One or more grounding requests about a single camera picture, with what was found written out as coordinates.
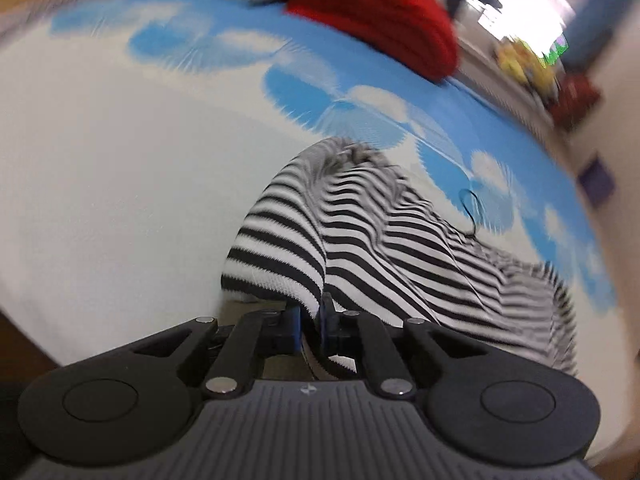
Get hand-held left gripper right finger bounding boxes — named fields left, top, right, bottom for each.
left=319, top=294, right=497, bottom=402

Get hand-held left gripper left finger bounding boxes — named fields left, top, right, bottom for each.
left=126, top=306, right=303, bottom=400

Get black white striped hooded garment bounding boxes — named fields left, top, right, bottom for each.
left=220, top=136, right=582, bottom=382

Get blue white patterned bed sheet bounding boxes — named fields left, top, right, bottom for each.
left=0, top=0, right=620, bottom=368

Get yellow plush toys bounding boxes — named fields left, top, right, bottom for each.
left=457, top=35, right=558, bottom=146

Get purple box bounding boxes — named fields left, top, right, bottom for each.
left=576, top=157, right=617, bottom=207

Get red folded blanket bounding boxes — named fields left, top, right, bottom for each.
left=284, top=0, right=462, bottom=82

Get yellow plush toy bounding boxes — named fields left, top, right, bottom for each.
left=530, top=55, right=560, bottom=92
left=496, top=40, right=532, bottom=82

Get dark red bag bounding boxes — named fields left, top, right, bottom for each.
left=549, top=75, right=602, bottom=132

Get blue curtain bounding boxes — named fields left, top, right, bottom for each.
left=570, top=0, right=622, bottom=63

